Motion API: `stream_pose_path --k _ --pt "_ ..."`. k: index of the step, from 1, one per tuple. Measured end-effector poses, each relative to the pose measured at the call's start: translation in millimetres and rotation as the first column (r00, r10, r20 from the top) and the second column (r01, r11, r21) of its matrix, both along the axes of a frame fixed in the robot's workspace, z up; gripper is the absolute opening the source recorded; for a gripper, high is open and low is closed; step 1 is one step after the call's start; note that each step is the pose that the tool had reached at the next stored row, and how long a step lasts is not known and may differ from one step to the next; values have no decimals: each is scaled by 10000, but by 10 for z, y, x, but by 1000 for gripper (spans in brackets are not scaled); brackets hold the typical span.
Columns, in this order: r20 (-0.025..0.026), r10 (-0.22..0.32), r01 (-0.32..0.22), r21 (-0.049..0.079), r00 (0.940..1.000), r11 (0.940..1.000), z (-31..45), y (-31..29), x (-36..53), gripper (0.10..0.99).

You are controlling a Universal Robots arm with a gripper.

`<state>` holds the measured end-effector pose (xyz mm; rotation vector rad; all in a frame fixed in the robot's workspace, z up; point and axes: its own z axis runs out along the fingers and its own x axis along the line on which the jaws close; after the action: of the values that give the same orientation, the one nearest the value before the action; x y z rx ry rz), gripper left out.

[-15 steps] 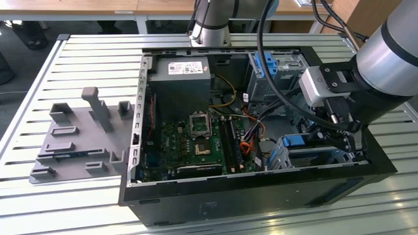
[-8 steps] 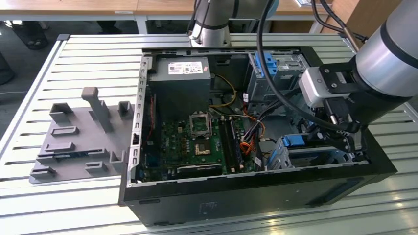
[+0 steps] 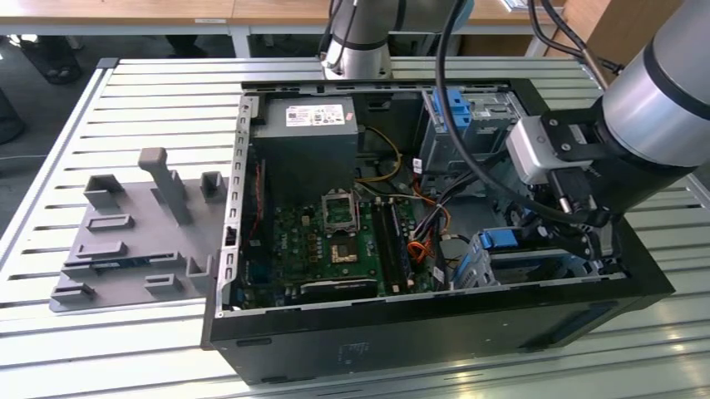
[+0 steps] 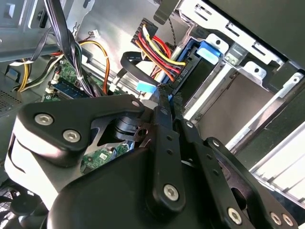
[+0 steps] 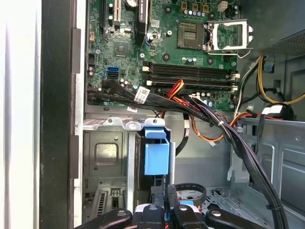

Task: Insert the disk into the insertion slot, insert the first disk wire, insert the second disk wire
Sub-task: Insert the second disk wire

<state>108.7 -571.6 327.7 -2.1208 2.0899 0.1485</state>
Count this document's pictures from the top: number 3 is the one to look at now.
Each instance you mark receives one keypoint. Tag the hard disk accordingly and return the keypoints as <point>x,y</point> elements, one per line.
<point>500,240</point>

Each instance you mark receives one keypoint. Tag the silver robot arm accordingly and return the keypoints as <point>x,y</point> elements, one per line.
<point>655,91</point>

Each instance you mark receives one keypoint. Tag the low metal disk bay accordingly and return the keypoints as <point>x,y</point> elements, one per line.
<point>528,254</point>

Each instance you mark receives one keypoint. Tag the black RAM slot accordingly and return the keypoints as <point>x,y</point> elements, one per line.
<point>382,245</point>

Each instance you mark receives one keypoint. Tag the tall metal drive cage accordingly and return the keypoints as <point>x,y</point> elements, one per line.
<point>488,141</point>

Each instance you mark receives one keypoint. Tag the blue plastic drive latch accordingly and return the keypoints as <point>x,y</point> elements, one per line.
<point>462,114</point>

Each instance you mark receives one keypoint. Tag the brown wooden cabinet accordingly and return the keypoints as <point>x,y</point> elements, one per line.
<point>621,25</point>

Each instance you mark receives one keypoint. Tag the black PC case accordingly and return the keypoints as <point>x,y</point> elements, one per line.
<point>444,332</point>

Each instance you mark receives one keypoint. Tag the CPU socket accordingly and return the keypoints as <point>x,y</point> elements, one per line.
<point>340,210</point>

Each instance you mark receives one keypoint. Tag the square chipset chip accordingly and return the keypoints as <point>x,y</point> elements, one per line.
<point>344,253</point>

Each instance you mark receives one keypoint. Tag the black graphics card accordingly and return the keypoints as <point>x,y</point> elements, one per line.
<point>338,291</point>

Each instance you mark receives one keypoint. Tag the grey power supply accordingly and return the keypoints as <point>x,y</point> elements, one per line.
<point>305,158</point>

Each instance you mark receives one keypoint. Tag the green motherboard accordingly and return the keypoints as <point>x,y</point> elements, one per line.
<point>300,249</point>

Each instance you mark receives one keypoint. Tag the grey parts rack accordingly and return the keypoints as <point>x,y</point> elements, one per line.
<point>139,249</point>

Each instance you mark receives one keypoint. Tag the green board RAM stick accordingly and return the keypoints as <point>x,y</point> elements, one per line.
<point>119,263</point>

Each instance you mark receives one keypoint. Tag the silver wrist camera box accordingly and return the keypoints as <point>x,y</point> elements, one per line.
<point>533,149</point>

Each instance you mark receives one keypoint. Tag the pale blue bay bracket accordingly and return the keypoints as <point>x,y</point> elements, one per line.
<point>472,266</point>

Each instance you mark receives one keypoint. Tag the wooden desk white frame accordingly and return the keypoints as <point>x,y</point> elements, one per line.
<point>111,8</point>
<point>289,8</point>

